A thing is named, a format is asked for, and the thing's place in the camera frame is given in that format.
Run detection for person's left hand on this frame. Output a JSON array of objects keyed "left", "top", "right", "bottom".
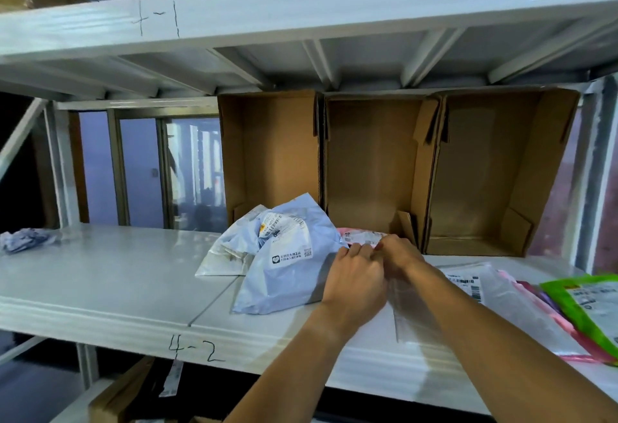
[{"left": 321, "top": 243, "right": 389, "bottom": 337}]

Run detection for person's right hand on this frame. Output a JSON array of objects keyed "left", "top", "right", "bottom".
[{"left": 374, "top": 234, "right": 428, "bottom": 281}]

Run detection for small pink packet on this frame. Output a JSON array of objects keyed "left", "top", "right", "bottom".
[{"left": 336, "top": 228, "right": 388, "bottom": 250}]

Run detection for large grey-blue mailer bag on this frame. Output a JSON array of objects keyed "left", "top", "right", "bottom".
[{"left": 231, "top": 192, "right": 348, "bottom": 316}]

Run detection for green mailer bag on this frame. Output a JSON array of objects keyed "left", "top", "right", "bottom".
[{"left": 539, "top": 274, "right": 618, "bottom": 361}]

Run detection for red mailer bag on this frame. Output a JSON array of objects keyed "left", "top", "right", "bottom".
[{"left": 516, "top": 280, "right": 618, "bottom": 366}]

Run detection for person's left forearm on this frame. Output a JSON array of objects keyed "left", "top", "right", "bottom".
[{"left": 224, "top": 311, "right": 358, "bottom": 423}]

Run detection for person's right forearm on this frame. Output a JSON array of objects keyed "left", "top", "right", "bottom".
[{"left": 403, "top": 261, "right": 618, "bottom": 423}]

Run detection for white metal shelf rack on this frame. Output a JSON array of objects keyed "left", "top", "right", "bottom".
[{"left": 0, "top": 0, "right": 618, "bottom": 423}]

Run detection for open brown cardboard box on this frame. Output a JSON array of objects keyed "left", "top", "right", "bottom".
[
  {"left": 217, "top": 89, "right": 323, "bottom": 225},
  {"left": 321, "top": 93, "right": 441, "bottom": 249},
  {"left": 424, "top": 87, "right": 580, "bottom": 258}
]

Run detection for black package with white label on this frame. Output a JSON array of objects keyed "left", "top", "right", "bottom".
[{"left": 144, "top": 357, "right": 252, "bottom": 418}]

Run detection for brown cardboard carton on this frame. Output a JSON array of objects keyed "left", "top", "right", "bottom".
[{"left": 88, "top": 357, "right": 155, "bottom": 423}]

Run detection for crumpled blue plastic film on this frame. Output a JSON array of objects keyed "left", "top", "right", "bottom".
[{"left": 0, "top": 228, "right": 60, "bottom": 255}]

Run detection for metal window frame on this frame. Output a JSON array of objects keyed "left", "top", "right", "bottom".
[{"left": 67, "top": 108, "right": 228, "bottom": 233}]

